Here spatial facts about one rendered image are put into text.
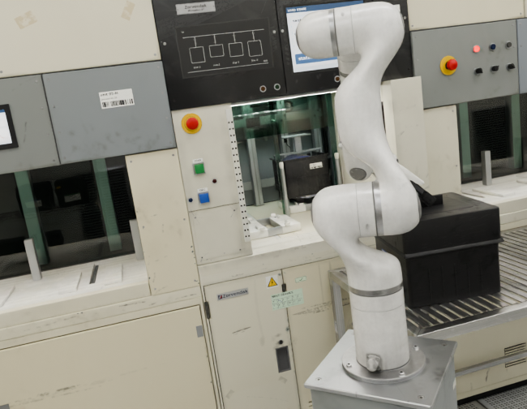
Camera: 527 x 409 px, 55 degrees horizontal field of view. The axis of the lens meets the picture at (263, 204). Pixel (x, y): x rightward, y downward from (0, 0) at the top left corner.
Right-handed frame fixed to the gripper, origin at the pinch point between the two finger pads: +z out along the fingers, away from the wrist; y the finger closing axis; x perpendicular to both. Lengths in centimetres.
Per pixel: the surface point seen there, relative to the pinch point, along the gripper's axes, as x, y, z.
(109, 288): 86, 24, -59
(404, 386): 40, -50, -1
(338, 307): 47, 27, 12
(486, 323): 19.3, -26.8, 22.0
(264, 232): 43, 49, -22
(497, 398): 42, 45, 104
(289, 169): 17, 84, -22
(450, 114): -35, 40, 5
